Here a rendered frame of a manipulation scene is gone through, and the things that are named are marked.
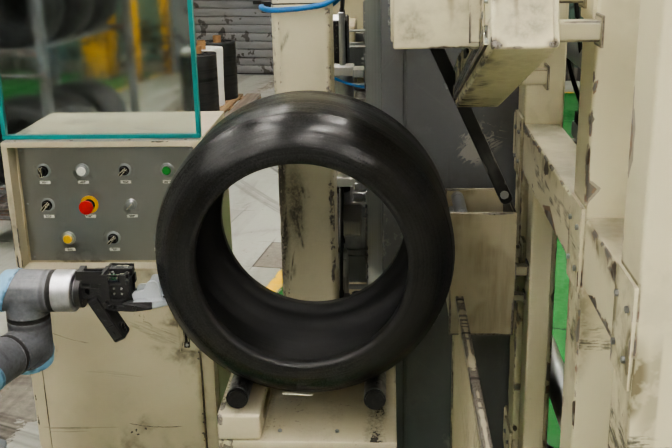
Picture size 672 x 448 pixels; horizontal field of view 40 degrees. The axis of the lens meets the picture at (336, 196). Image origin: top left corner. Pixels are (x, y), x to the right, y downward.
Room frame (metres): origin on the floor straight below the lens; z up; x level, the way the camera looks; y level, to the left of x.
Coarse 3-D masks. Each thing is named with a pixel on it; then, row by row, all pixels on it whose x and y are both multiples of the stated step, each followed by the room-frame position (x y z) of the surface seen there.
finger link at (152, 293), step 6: (150, 282) 1.76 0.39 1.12; (156, 282) 1.76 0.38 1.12; (150, 288) 1.76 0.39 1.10; (156, 288) 1.76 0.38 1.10; (132, 294) 1.76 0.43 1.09; (138, 294) 1.76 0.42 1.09; (144, 294) 1.76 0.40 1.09; (150, 294) 1.76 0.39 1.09; (156, 294) 1.76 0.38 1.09; (138, 300) 1.76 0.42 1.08; (144, 300) 1.76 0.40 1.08; (150, 300) 1.76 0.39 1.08; (156, 300) 1.76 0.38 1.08; (162, 300) 1.76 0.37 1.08; (156, 306) 1.75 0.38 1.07; (162, 306) 1.76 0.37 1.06
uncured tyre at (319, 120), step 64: (256, 128) 1.67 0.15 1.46; (320, 128) 1.65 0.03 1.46; (384, 128) 1.71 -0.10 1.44; (192, 192) 1.65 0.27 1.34; (384, 192) 1.62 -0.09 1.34; (192, 256) 1.64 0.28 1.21; (448, 256) 1.65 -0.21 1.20; (192, 320) 1.65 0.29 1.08; (256, 320) 1.90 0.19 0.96; (320, 320) 1.92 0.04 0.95; (384, 320) 1.87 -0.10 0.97; (320, 384) 1.64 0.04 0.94
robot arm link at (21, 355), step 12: (0, 336) 1.73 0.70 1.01; (12, 336) 1.73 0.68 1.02; (0, 348) 1.67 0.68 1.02; (12, 348) 1.69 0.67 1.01; (24, 348) 1.71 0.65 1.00; (0, 360) 1.65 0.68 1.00; (12, 360) 1.67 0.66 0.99; (24, 360) 1.70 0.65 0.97; (0, 372) 1.63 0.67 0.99; (12, 372) 1.66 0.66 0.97; (0, 384) 1.63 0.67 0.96
